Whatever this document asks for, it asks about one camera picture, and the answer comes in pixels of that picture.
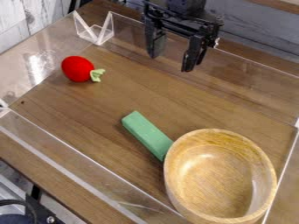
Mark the green rectangular block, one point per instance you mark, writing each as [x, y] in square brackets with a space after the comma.
[147, 134]

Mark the clear acrylic barrier wall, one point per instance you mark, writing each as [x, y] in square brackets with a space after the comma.
[62, 135]

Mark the black clamp with cable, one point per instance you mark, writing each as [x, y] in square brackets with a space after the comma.
[37, 214]

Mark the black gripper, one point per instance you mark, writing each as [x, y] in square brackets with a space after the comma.
[186, 18]

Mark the wooden bowl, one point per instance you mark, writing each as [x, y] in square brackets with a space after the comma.
[220, 177]

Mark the clear acrylic corner bracket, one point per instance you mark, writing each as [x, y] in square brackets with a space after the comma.
[97, 34]

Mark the red plush radish toy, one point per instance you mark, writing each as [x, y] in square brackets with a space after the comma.
[81, 70]

